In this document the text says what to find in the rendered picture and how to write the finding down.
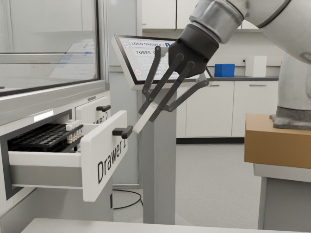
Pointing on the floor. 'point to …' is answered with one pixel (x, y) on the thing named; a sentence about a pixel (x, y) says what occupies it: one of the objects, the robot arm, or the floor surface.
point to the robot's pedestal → (284, 198)
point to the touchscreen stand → (160, 167)
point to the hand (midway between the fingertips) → (145, 117)
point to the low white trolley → (125, 227)
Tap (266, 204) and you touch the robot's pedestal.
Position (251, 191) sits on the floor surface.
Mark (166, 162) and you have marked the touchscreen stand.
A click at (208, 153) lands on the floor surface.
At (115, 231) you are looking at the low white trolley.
